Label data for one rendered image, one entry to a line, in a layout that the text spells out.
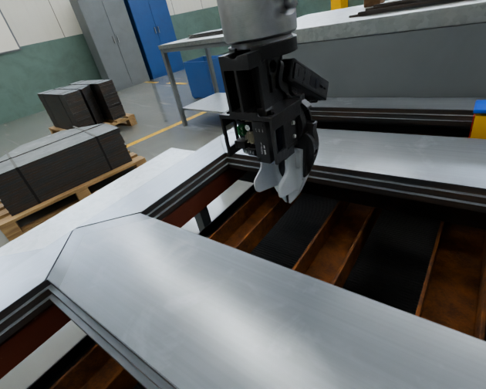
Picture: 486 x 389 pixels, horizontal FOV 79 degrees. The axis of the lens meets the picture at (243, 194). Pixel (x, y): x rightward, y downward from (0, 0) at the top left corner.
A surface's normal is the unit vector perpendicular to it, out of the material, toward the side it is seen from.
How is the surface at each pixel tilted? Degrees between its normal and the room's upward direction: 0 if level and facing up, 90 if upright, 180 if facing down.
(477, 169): 0
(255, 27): 90
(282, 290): 0
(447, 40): 90
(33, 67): 90
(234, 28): 91
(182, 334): 0
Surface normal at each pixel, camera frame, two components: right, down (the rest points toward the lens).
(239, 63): -0.60, 0.52
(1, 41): 0.69, 0.28
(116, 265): -0.19, -0.83
